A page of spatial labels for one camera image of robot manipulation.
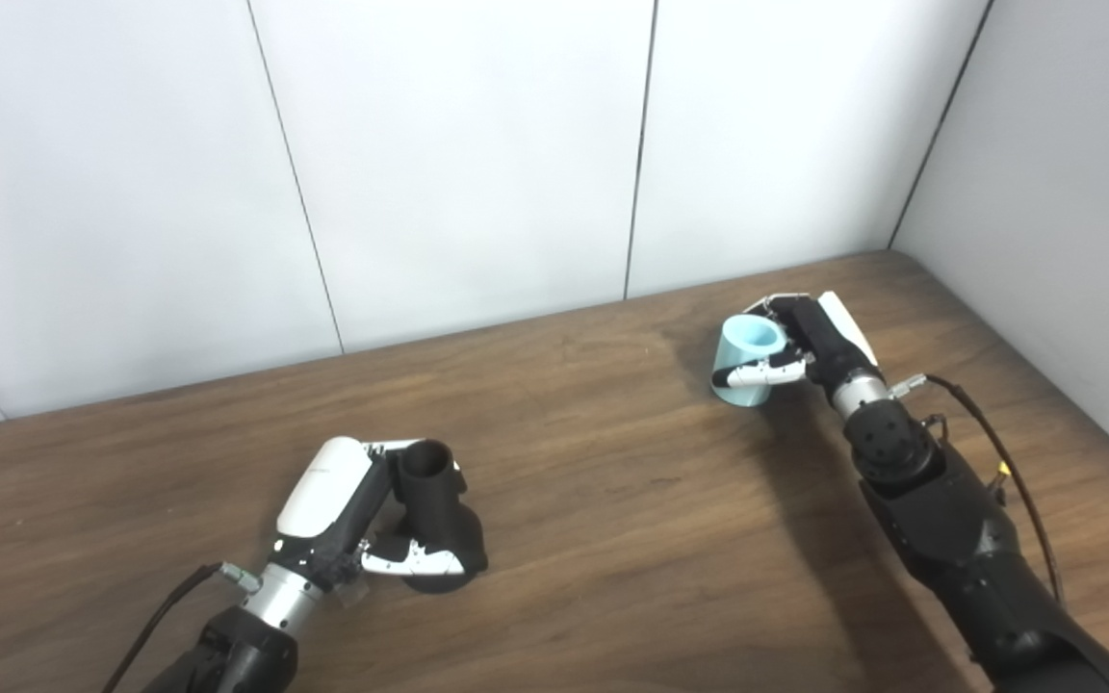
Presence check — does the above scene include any black nozzle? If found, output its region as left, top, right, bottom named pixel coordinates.
left=396, top=440, right=489, bottom=594

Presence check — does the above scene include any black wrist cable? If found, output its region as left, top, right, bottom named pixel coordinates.
left=102, top=563, right=262, bottom=693
left=890, top=373, right=1066, bottom=607

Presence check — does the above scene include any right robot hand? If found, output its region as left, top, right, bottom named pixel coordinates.
left=711, top=292, right=883, bottom=400

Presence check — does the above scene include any light blue cylinder cup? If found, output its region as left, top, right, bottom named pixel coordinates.
left=711, top=315, right=791, bottom=408

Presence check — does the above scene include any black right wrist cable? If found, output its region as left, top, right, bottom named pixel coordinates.
left=890, top=373, right=1066, bottom=607

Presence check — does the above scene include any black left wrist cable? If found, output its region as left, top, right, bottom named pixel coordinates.
left=102, top=563, right=262, bottom=693

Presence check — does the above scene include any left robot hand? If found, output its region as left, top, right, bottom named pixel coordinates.
left=266, top=436, right=469, bottom=609

